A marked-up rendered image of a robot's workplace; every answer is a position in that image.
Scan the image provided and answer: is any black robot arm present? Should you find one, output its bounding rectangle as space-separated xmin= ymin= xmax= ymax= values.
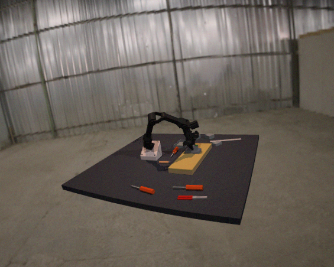
xmin=142 ymin=112 xmax=199 ymax=150

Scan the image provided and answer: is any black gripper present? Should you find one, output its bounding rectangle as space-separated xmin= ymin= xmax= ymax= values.
xmin=183 ymin=131 xmax=196 ymax=151

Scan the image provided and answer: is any orange panel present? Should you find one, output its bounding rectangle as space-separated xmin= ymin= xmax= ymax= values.
xmin=168 ymin=143 xmax=212 ymax=175

